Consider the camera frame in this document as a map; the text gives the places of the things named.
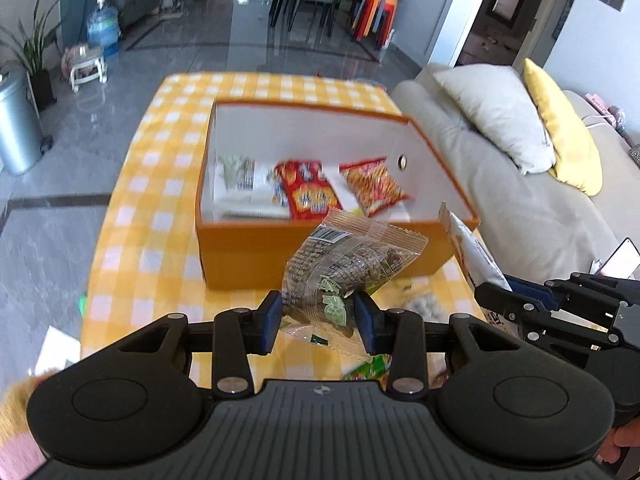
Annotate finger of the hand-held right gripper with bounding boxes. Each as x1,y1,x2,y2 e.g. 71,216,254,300
502,272,640,321
474,281,616,361

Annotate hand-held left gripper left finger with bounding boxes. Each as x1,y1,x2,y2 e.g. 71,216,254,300
82,290,282,401

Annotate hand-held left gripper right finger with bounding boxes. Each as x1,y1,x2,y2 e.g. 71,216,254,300
354,291,556,400

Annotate long white snack packet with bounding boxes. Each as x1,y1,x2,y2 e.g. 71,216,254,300
437,201,521,336

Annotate clear white ball candy packet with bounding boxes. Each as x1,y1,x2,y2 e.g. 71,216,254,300
400,290,453,323

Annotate clear seed snack packet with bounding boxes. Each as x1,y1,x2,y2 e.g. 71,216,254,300
277,208,430,358

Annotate orange cardboard box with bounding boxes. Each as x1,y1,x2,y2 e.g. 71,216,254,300
195,99,482,292

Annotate red cartoon snack packet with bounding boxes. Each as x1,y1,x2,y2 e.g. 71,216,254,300
274,159,345,222

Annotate red stick snack bag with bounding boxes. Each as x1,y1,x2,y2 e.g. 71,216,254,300
339,156,412,218

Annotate white grey chip bag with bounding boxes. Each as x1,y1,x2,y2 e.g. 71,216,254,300
212,154,293,221

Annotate person's left forearm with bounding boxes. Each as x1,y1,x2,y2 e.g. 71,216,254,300
0,370,66,476

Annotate person's right hand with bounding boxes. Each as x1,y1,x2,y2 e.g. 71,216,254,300
597,422,640,468

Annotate green sausage snack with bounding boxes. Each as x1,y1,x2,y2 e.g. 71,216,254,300
342,352,396,383

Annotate grey sofa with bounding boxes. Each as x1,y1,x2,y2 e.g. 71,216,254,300
390,62,640,281

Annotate smartphone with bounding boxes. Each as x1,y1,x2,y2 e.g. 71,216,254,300
595,237,640,281

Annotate yellow checkered tablecloth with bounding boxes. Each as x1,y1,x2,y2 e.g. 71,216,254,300
80,72,501,391

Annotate yellow pillow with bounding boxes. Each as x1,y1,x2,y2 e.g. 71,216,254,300
522,57,603,197

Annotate beige pillow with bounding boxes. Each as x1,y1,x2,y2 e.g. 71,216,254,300
432,64,557,176

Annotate pink items on sofa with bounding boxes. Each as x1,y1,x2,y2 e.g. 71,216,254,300
582,91,628,133

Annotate white paper sheet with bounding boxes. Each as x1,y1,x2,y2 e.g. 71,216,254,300
32,325,83,376

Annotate stacked orange stools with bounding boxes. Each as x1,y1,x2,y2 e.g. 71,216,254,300
350,0,398,48

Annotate small white wheeled stool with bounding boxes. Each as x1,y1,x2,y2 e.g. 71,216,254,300
61,44,108,93

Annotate silver trash can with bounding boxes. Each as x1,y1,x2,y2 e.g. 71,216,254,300
0,67,45,177

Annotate blue water bottle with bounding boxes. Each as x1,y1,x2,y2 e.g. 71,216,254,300
86,0,122,58

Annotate potted green plant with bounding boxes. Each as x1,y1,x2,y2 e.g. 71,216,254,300
0,0,63,111

